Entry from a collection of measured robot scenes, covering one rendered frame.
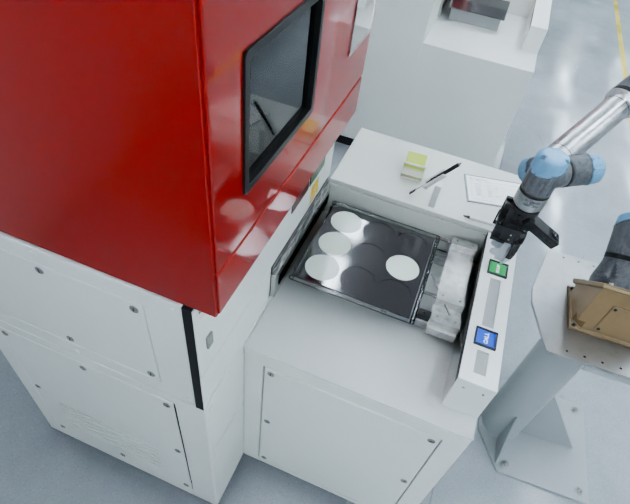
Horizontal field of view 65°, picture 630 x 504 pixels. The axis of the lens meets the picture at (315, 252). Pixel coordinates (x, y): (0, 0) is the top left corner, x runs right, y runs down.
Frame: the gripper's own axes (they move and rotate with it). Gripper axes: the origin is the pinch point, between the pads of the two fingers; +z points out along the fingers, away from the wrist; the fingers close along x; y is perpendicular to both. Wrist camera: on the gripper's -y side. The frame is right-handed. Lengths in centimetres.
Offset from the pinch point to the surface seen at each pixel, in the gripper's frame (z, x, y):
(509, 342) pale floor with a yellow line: 100, -58, -35
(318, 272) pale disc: 10, 19, 48
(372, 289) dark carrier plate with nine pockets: 10.4, 18.2, 31.7
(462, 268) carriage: 12.3, -4.2, 8.9
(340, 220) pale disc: 10, -5, 50
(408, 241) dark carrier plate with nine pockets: 10.4, -5.7, 27.1
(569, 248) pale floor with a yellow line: 100, -144, -62
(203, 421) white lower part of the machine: 25, 66, 59
